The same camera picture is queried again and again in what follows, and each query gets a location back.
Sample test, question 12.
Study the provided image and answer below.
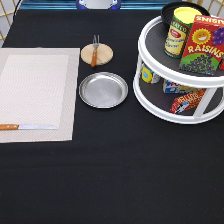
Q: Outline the round wooden coaster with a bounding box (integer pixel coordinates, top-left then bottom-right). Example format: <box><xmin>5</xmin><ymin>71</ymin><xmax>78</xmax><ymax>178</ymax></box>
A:
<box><xmin>81</xmin><ymin>43</ymin><xmax>113</xmax><ymax>65</ymax></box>

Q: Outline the wooden handled fork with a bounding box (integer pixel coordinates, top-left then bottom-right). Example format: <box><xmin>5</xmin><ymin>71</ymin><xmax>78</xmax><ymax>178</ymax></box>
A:
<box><xmin>91</xmin><ymin>35</ymin><xmax>100</xmax><ymax>68</ymax></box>

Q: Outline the red raisins box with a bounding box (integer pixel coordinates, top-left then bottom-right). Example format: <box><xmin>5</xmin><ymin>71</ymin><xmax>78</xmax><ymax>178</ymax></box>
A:
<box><xmin>179</xmin><ymin>15</ymin><xmax>224</xmax><ymax>76</ymax></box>

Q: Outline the yellow blue small carton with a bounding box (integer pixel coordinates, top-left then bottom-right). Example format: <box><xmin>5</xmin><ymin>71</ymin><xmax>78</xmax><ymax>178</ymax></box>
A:
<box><xmin>141</xmin><ymin>64</ymin><xmax>160</xmax><ymax>84</ymax></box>

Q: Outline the white blue food box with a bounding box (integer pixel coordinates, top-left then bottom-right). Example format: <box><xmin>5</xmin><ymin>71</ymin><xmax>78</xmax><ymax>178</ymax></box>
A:
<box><xmin>163</xmin><ymin>80</ymin><xmax>197</xmax><ymax>94</ymax></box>

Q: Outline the round silver metal plate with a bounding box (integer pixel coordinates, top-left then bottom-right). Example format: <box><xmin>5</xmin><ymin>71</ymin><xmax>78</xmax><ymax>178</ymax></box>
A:
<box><xmin>79</xmin><ymin>72</ymin><xmax>128</xmax><ymax>109</ymax></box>

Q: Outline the red orange snack box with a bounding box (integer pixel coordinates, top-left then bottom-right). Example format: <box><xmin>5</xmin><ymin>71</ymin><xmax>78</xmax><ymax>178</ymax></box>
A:
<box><xmin>170</xmin><ymin>89</ymin><xmax>205</xmax><ymax>114</ymax></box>

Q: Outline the beige woven placemat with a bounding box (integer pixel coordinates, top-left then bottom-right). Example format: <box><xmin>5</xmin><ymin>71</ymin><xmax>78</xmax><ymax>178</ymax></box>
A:
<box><xmin>0</xmin><ymin>48</ymin><xmax>80</xmax><ymax>143</ymax></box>

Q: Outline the wooden handled knife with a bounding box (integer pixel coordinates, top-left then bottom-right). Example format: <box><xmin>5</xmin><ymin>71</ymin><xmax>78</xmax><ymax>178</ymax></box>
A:
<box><xmin>0</xmin><ymin>124</ymin><xmax>57</xmax><ymax>131</ymax></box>

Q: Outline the white two-tier turntable rack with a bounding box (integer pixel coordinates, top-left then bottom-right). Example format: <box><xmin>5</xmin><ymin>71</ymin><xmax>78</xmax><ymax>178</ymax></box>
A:
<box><xmin>133</xmin><ymin>16</ymin><xmax>224</xmax><ymax>124</ymax></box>

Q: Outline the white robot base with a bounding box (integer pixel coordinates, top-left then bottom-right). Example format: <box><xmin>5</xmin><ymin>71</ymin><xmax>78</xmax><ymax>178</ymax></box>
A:
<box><xmin>76</xmin><ymin>0</ymin><xmax>121</xmax><ymax>9</ymax></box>

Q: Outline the yellow lidded green can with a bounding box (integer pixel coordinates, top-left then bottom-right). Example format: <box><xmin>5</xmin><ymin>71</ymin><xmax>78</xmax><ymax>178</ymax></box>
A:
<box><xmin>164</xmin><ymin>7</ymin><xmax>200</xmax><ymax>58</ymax></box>

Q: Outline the black bowl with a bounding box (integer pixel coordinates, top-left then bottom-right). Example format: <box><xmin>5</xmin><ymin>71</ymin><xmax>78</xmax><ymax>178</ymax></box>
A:
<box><xmin>161</xmin><ymin>1</ymin><xmax>210</xmax><ymax>28</ymax></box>

